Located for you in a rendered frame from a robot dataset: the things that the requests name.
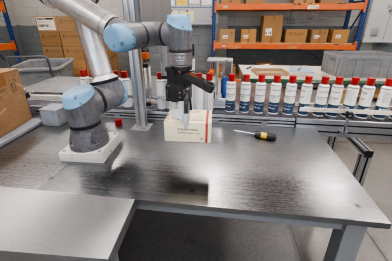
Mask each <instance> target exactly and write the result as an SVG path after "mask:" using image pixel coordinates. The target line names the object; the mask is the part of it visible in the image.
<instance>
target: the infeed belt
mask: <svg viewBox="0 0 392 261"><path fill-rule="evenodd" d="M29 103H30V105H42V106H47V105H49V104H51V103H57V104H62V101H48V100H29ZM114 109H115V110H135V108H134V104H133V107H131V108H124V107H120V108H114ZM151 109H152V111H162V112H169V110H167V109H165V110H159V109H158V106H157V105H151ZM267 112H268V111H266V110H263V114H260V115H259V114H254V113H253V110H249V111H248V114H241V113H239V109H235V111H234V113H227V112H225V109H222V108H221V109H220V108H214V110H213V111H212V114H222V115H246V116H258V117H282V118H296V117H295V116H294V114H292V115H291V116H286V115H283V114H282V111H278V114H277V115H270V114H268V113H267Z"/></svg>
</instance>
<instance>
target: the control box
mask: <svg viewBox="0 0 392 261"><path fill-rule="evenodd" d="M134 7H135V20H136V23H140V22H145V21H150V22H166V20H167V16H168V15H171V14H172V7H171V0H134Z"/></svg>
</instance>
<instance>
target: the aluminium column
mask: <svg viewBox="0 0 392 261"><path fill-rule="evenodd" d="M123 6H124V16H125V21H126V22H136V20H135V7H134V0H123ZM128 54H129V64H130V71H131V81H132V91H133V98H134V108H135V119H136V127H137V128H146V126H147V125H148V120H147V113H146V100H145V87H144V74H143V66H142V53H141V48H140V49H136V50H130V51H129V52H128Z"/></svg>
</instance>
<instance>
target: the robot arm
mask: <svg viewBox="0 0 392 261"><path fill-rule="evenodd" d="M39 1H40V2H41V3H43V4H45V5H46V6H47V7H49V8H52V9H58V10H60V11H61V12H63V13H65V14H66V15H68V16H69V17H71V18H73V21H74V24H75V27H76V31H77V33H78V36H79V39H80V43H81V45H82V48H83V52H84V55H85V58H86V61H87V64H88V67H89V70H90V73H91V76H92V78H91V80H90V81H89V83H90V84H84V85H80V86H75V87H72V88H70V89H68V90H66V91H65V92H63V94H62V96H61V99H62V106H63V108H64V111H65V115H66V118H67V121H68V125H69V128H70V135H69V146H70V149H71V151H73V152H76V153H87V152H91V151H95V150H98V149H100V148H102V147H104V146H105V145H106V144H107V143H108V142H109V141H110V138H109V134H108V133H107V131H106V129H105V128H104V126H103V125H102V122H101V119H100V114H102V113H105V112H107V111H109V110H112V109H113V108H117V107H119V106H120V105H122V104H124V103H125V102H126V100H127V98H128V89H127V86H126V84H125V83H124V82H123V81H122V80H120V79H118V75H116V74H115V73H113V71H112V68H111V65H110V61H109V57H108V55H107V51H106V47H105V45H104V42H105V44H106V45H107V46H108V48H109V49H110V50H111V51H113V52H128V51H130V50H136V49H140V48H146V47H151V46H156V45H159V46H169V59H170V65H167V66H166V67H165V72H166V73H167V83H166V86H165V88H166V101H172V102H176V103H177V105H178V108H177V109H176V110H174V111H172V112H171V116H172V117H173V118H176V119H179V120H182V121H184V129H187V126H188V125H189V110H193V102H192V84H193V85H195V86H197V87H199V88H200V89H203V90H204V91H205V92H208V93H212V92H213V91H214V89H215V84H214V83H213V82H211V81H209V80H206V79H204V78H203V77H200V76H198V75H196V74H195V73H193V72H191V71H190V70H191V69H192V63H193V50H192V30H193V29H192V27H191V16H190V15H188V14H172V15H168V16H167V20H166V22H150V21H145V22H140V23H128V22H126V21H125V20H123V19H121V18H119V17H118V16H116V15H114V14H112V13H111V12H109V11H107V10H105V9H104V8H102V7H101V6H99V5H97V3H98V2H99V0H39ZM103 38H104V40H103ZM179 72H180V73H179ZM168 85H169V86H168ZM183 107H184V110H183Z"/></svg>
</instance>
